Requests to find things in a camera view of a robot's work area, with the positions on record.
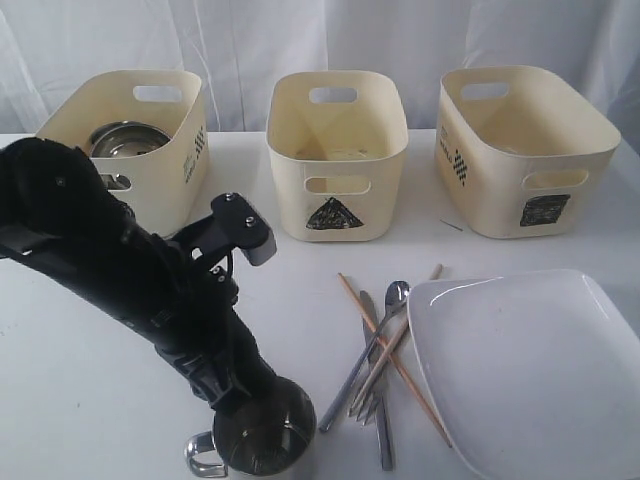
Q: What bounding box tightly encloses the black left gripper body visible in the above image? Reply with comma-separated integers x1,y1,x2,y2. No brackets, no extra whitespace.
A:
150,239,277,413

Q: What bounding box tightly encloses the steel mug front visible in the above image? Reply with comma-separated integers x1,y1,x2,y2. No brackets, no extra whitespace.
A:
183,376,317,479

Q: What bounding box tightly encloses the stainless steel bowl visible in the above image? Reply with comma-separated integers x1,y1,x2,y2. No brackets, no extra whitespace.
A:
89,120,171,159

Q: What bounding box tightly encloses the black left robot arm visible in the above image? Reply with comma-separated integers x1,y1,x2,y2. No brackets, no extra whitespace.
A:
1,137,276,414

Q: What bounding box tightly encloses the wooden chopstick long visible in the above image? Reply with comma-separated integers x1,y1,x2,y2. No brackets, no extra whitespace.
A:
337,273,452,448

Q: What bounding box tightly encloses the steel table knife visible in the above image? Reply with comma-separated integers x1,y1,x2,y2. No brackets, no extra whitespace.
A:
359,290,394,471

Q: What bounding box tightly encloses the wooden chopstick pale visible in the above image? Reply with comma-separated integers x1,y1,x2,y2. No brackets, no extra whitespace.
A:
350,263,445,412

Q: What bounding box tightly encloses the steel fork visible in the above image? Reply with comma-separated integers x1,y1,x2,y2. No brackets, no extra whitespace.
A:
347,385,382,426

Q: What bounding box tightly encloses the steel spoon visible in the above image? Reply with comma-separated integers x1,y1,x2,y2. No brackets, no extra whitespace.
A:
318,280,410,433

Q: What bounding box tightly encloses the cream bin with triangle mark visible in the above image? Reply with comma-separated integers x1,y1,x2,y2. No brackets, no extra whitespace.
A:
266,70,409,242

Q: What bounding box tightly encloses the small dark pin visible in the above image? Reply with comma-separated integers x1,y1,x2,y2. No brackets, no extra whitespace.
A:
439,219,464,232

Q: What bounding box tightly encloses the white square plate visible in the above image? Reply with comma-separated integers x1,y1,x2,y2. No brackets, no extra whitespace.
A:
407,269,639,479

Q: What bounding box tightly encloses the cream bin with square mark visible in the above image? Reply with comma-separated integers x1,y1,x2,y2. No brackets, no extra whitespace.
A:
434,65,621,239

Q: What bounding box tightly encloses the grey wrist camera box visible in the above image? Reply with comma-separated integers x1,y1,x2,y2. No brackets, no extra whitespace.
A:
171,192,277,268

